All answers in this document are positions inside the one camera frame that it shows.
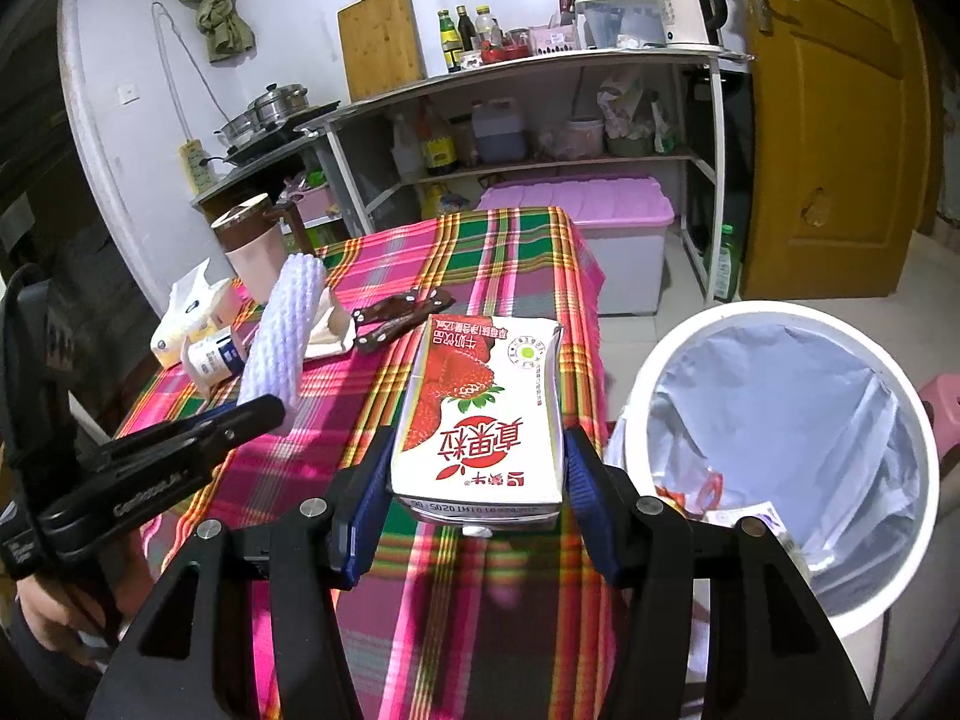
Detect pale blue bin liner bag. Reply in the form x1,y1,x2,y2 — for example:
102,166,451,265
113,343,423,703
604,326,920,593

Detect storage box with pink lid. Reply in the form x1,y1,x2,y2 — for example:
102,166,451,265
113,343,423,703
476,174,674,316

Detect pink jug with brown lid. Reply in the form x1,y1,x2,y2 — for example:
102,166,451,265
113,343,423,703
210,193,316,301

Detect dark plastic jerry can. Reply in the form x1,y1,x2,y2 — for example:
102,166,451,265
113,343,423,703
471,101,526,164

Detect white plastic bottle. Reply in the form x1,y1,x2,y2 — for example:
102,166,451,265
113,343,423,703
391,116,425,181

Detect pink green plaid tablecloth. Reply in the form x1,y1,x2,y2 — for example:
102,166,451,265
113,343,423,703
112,206,623,720

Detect white black electric kettle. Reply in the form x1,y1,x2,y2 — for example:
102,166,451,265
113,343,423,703
651,0,728,46

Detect bamboo cutting board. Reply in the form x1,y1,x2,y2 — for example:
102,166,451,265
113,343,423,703
337,0,428,102

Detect white round trash bin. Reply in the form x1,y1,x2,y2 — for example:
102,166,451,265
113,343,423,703
606,302,940,698

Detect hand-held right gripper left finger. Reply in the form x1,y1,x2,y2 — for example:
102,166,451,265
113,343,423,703
86,426,398,720

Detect steel pot with lid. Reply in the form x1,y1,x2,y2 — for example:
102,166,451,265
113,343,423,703
247,84,310,125

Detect white wall cable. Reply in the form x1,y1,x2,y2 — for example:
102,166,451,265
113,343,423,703
152,4,226,137

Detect pink basket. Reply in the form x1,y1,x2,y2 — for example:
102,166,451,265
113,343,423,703
285,187,346,226

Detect white foam net sleeve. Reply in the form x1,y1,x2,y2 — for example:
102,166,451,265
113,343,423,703
238,253,329,436

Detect person's left hand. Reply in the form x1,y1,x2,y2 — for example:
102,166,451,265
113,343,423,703
7,562,113,661

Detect white red strawberry milk carton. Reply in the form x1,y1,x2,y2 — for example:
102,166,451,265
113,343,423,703
390,313,565,530

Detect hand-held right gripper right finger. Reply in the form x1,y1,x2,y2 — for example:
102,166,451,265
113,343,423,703
562,427,875,720

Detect clear plastic storage container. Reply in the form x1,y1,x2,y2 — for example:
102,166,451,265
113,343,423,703
576,0,668,50

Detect white yellow tissue pack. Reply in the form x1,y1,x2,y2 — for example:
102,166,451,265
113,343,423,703
150,259,245,370

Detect white blue yogurt cup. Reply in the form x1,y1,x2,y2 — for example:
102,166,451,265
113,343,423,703
184,330,248,391

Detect small white bucket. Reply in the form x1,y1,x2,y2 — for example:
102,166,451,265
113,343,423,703
566,116,605,158

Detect yellow power strip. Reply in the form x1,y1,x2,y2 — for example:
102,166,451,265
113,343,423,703
182,139,218,194

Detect metal door handle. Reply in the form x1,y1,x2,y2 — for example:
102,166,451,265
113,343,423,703
739,0,796,35

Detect soy sauce bottle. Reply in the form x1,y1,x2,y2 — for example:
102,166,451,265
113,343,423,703
420,101,460,175

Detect green glass bottle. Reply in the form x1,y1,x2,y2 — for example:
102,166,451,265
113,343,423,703
437,9,464,74

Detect plastic bags on shelf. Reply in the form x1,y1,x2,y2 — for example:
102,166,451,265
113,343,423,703
596,71,680,158

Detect pink plastic stool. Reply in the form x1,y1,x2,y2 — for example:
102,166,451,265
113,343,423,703
919,375,960,466

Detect green plastic bottle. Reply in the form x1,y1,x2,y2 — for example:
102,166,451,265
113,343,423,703
709,223,740,299

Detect yellow wooden door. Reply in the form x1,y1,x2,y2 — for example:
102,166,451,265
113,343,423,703
716,0,935,301

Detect steel side counter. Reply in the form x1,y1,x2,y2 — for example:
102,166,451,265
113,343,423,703
190,131,353,256

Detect white metal shelf unit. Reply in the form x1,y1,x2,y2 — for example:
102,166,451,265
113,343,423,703
304,41,755,301

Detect brown riveted folding tool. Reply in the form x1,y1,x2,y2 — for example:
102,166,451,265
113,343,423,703
351,289,456,355

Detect green hanging cloth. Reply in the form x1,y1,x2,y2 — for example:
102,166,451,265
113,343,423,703
166,0,254,63

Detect small steel pot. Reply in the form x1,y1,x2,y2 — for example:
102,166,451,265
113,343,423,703
214,112,260,145

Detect pink utensil holder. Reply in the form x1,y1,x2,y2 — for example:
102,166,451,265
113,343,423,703
529,25,582,57

